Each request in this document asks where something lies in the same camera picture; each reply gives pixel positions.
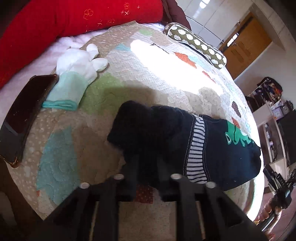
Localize dark navy striped pants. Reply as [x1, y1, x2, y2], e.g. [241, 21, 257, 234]
[107, 101, 261, 191]

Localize person right hand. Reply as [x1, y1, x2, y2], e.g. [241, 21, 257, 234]
[254, 199, 282, 240]

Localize black television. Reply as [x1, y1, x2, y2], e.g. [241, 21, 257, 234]
[277, 110, 296, 166]

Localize small purple clock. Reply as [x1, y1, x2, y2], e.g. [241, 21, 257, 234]
[271, 107, 284, 120]

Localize white tv cabinet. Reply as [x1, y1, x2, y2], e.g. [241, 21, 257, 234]
[252, 104, 295, 180]

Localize dark ornate mantel clock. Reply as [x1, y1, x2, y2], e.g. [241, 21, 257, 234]
[282, 100, 294, 115]

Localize clothes shoe rack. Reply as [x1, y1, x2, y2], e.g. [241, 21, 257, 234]
[245, 77, 283, 113]

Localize black smartphone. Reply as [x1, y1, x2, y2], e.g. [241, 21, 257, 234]
[0, 74, 59, 168]

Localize white mint gloves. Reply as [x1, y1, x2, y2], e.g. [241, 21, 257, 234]
[43, 44, 108, 111]

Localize green hedgehog pattern bolster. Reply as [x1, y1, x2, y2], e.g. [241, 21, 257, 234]
[164, 22, 227, 69]

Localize wooden door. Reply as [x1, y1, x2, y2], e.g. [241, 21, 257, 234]
[219, 13, 272, 79]

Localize patchwork heart quilt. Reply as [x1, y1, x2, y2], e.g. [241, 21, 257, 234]
[6, 21, 265, 241]

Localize white glossy wardrobe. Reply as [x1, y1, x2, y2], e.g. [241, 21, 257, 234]
[177, 0, 253, 48]

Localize red long bolster pillow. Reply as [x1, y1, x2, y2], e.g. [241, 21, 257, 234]
[1, 0, 163, 86]

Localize dark maroon garment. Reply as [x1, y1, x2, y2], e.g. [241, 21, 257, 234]
[162, 0, 191, 30]

